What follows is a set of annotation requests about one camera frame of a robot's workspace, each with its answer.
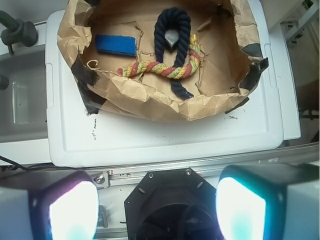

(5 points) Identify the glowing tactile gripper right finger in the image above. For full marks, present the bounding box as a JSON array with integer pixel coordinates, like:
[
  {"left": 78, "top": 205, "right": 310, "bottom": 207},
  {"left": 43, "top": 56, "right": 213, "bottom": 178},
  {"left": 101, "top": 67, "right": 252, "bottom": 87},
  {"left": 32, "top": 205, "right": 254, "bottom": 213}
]
[{"left": 215, "top": 163, "right": 320, "bottom": 240}]

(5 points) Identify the blue sponge block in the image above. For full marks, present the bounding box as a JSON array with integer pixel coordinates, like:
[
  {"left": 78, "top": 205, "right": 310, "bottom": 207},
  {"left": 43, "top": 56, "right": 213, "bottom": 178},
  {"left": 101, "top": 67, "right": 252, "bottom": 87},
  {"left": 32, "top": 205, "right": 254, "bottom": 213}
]
[{"left": 95, "top": 35, "right": 136, "bottom": 56}]

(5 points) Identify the clear plastic bin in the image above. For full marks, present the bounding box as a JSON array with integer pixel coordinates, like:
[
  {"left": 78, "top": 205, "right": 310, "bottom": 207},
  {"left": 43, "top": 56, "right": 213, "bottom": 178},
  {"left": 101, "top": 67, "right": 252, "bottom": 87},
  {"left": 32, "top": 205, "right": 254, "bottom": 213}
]
[{"left": 0, "top": 45, "right": 48, "bottom": 143}]

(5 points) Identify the crumpled brown paper liner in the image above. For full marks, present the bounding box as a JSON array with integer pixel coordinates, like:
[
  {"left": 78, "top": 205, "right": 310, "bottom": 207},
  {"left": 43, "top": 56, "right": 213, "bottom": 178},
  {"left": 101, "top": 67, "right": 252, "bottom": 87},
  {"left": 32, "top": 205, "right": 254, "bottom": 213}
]
[{"left": 57, "top": 0, "right": 269, "bottom": 122}]

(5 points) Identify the white plastic bin lid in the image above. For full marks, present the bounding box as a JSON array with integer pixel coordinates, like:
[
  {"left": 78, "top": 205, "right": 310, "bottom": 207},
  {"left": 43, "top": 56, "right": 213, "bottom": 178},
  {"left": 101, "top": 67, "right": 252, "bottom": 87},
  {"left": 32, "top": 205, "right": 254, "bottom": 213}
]
[{"left": 45, "top": 0, "right": 284, "bottom": 167}]

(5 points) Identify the small grey metal block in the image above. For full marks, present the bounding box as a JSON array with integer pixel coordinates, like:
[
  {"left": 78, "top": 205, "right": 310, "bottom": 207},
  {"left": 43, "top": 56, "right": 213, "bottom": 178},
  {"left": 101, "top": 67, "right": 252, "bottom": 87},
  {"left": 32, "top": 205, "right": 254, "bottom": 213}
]
[{"left": 164, "top": 28, "right": 179, "bottom": 52}]

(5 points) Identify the black cable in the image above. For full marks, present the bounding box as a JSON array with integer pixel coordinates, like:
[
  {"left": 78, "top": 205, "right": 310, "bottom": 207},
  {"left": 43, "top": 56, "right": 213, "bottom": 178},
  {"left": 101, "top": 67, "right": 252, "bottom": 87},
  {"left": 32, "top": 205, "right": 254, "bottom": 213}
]
[{"left": 0, "top": 154, "right": 53, "bottom": 171}]

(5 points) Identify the multicolour twisted rope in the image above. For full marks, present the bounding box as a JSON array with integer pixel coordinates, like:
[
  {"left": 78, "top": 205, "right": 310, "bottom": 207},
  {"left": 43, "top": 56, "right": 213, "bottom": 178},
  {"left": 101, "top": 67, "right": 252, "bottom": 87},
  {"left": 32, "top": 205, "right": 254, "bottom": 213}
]
[{"left": 117, "top": 34, "right": 202, "bottom": 80}]

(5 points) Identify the dark blue rope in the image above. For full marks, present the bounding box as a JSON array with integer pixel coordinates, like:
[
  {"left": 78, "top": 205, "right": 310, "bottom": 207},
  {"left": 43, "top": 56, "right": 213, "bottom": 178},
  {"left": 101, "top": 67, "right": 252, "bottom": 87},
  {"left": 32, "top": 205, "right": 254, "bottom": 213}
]
[{"left": 153, "top": 7, "right": 195, "bottom": 101}]

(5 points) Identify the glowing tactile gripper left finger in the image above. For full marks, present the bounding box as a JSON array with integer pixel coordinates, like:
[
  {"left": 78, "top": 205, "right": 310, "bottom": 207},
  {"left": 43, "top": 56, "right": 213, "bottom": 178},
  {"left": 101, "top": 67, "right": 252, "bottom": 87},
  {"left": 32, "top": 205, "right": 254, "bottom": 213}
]
[{"left": 0, "top": 170, "right": 99, "bottom": 240}]

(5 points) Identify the dark grey clamp knob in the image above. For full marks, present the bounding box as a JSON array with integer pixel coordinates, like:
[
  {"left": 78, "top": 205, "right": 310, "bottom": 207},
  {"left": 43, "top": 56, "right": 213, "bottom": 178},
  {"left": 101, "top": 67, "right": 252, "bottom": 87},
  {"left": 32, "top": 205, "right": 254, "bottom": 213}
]
[{"left": 0, "top": 10, "right": 38, "bottom": 55}]

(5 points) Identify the black octagonal mount plate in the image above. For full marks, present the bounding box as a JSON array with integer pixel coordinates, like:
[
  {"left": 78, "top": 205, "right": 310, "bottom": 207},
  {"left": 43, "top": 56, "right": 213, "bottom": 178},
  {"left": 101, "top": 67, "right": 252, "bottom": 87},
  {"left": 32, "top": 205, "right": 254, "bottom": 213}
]
[{"left": 124, "top": 168, "right": 224, "bottom": 240}]

